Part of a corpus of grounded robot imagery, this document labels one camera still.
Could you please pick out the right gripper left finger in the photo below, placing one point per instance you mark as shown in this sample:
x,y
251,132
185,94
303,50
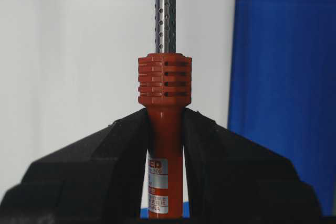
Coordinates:
x,y
98,179

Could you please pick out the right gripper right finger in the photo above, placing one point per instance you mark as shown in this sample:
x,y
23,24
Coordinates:
x,y
234,180

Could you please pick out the red handled soldering iron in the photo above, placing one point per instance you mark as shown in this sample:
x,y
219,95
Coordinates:
x,y
165,90

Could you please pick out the blue table cloth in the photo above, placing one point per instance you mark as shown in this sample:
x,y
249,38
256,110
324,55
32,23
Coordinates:
x,y
282,88

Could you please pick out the large white foam board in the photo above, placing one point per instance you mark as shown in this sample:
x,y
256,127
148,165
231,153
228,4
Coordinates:
x,y
69,68

